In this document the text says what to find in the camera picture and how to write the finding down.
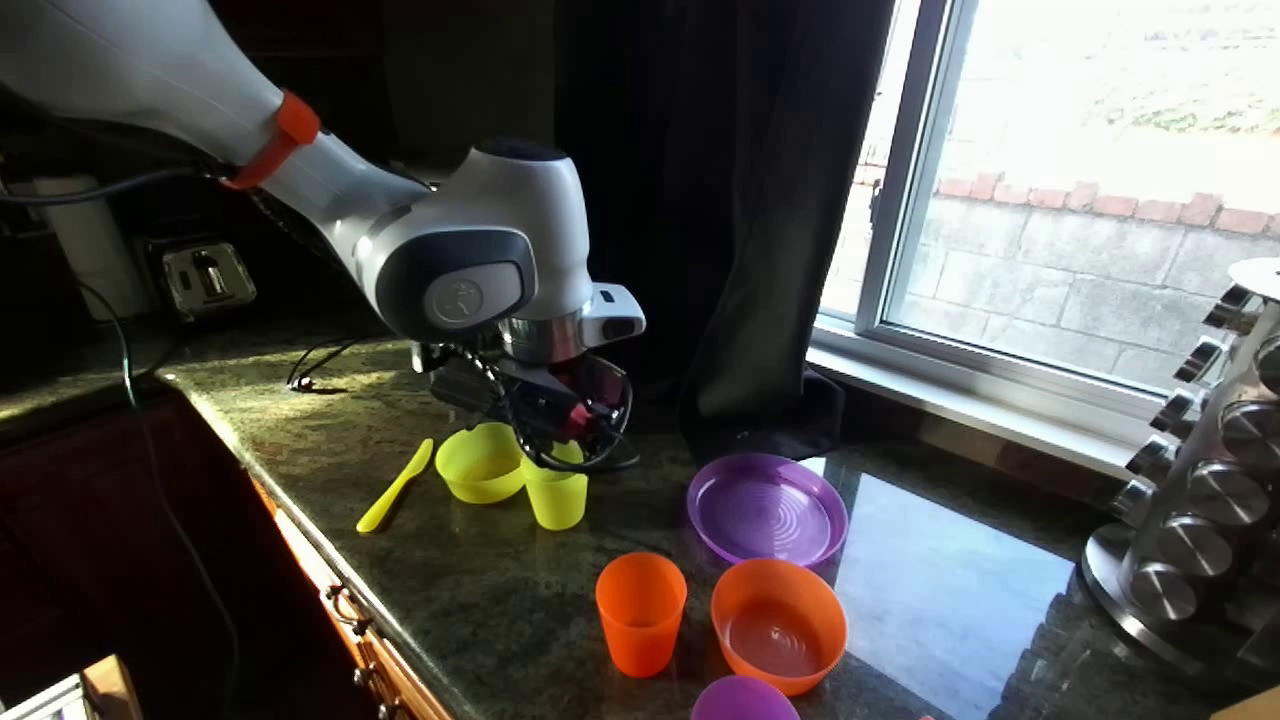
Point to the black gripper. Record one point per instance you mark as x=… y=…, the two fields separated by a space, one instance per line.
x=562 y=414

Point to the yellow plastic cup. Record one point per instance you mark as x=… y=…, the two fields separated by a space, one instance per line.
x=557 y=495

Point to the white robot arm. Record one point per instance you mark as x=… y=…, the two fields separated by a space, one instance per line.
x=486 y=266

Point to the orange plastic cup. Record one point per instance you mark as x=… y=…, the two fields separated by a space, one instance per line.
x=641 y=611

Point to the purple plastic cup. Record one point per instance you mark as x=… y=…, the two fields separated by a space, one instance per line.
x=737 y=699

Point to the yellow plastic bowl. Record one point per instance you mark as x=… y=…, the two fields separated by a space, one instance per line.
x=483 y=466

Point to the purple plastic plate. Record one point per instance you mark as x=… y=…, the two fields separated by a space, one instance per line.
x=753 y=506

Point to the orange plastic bowl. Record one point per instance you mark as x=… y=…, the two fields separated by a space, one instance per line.
x=778 y=620

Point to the dark curtain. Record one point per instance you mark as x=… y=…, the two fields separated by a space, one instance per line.
x=718 y=151

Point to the wooden cabinet drawers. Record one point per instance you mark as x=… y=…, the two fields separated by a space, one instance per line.
x=377 y=666

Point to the wall power outlet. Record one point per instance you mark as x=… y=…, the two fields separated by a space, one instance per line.
x=207 y=276

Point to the window frame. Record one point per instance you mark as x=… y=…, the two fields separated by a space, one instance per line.
x=1049 y=200

